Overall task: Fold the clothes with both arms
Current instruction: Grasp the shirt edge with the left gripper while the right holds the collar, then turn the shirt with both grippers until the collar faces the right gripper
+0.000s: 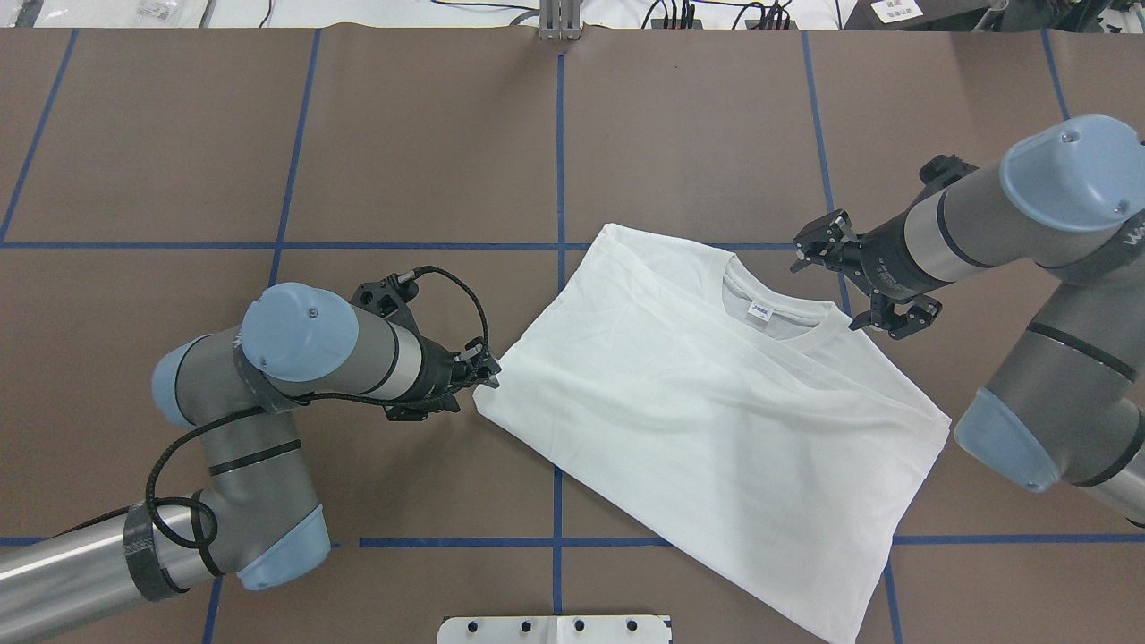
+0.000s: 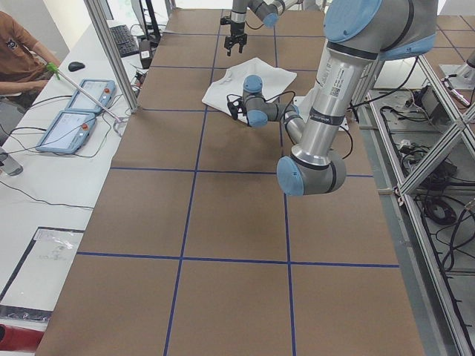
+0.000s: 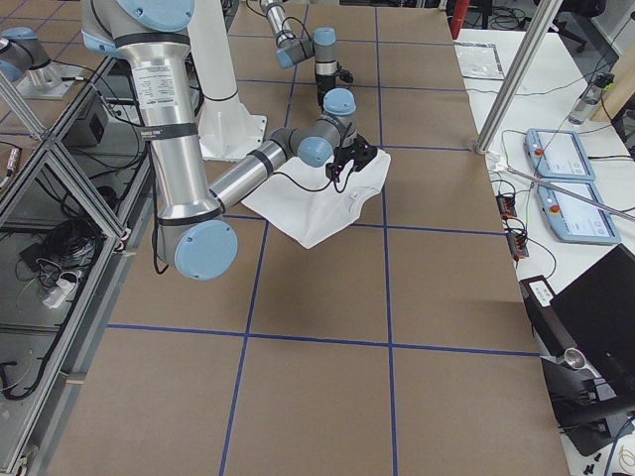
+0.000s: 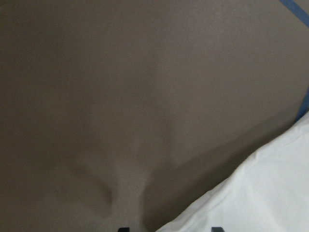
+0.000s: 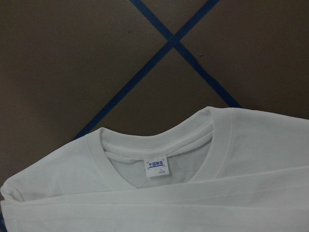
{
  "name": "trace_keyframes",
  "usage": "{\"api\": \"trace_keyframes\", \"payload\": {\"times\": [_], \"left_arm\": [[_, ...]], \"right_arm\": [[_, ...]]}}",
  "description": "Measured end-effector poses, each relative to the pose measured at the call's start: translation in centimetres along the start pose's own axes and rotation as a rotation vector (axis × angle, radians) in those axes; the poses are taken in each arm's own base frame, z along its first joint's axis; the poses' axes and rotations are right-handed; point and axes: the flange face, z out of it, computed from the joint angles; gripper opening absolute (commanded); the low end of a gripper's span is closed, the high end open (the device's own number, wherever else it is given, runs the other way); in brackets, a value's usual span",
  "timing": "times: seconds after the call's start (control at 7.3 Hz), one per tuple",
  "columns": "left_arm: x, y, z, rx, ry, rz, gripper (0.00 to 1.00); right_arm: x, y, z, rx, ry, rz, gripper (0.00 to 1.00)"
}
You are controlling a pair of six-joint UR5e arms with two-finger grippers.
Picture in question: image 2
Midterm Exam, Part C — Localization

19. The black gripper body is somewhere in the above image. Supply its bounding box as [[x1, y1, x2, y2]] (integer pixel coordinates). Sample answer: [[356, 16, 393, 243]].
[[220, 16, 247, 48], [226, 94, 246, 121]]

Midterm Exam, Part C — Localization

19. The white long-sleeve printed shirt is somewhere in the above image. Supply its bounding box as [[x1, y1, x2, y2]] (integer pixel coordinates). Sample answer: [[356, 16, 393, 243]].
[[202, 58, 299, 128]]

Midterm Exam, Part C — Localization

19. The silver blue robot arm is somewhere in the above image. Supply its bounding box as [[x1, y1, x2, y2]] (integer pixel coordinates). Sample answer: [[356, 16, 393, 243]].
[[227, 0, 438, 196], [220, 0, 304, 56]]

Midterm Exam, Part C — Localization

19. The black keyboard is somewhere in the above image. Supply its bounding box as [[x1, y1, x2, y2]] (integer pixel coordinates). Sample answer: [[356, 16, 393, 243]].
[[109, 24, 139, 58]]

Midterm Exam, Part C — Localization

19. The upper blue teach pendant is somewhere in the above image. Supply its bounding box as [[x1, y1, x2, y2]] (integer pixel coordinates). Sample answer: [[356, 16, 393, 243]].
[[66, 79, 116, 113]]

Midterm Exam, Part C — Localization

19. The blue teach pendant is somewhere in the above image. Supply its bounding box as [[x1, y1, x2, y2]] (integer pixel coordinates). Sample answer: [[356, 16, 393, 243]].
[[66, 79, 116, 113], [35, 111, 96, 154]]

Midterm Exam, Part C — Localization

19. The black computer mouse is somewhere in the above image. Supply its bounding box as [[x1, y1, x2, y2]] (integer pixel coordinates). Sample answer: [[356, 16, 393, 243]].
[[68, 61, 85, 72]]

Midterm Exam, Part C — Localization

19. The lower blue teach pendant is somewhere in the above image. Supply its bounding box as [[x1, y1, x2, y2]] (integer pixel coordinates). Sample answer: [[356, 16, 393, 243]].
[[35, 111, 96, 154]]

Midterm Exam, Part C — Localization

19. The person in orange shirt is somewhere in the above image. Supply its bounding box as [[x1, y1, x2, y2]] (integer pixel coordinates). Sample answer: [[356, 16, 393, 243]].
[[0, 10, 62, 145]]

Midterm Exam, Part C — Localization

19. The plastic sheet document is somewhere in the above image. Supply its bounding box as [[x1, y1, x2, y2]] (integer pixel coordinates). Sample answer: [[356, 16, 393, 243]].
[[1, 226, 84, 323]]

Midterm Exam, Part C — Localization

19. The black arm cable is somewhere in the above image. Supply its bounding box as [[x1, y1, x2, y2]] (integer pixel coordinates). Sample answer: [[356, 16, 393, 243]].
[[226, 90, 356, 160]]

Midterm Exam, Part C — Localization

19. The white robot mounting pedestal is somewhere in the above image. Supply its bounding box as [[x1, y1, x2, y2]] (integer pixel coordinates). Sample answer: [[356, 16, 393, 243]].
[[292, 55, 352, 131]]

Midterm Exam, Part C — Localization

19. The aluminium frame post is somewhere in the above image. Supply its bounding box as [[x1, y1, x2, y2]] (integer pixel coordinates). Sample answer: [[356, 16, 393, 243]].
[[84, 0, 138, 113]]

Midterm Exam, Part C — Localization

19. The metal rod with green handle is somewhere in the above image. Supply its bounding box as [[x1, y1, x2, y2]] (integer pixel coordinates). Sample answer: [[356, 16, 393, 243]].
[[46, 62, 125, 123]]

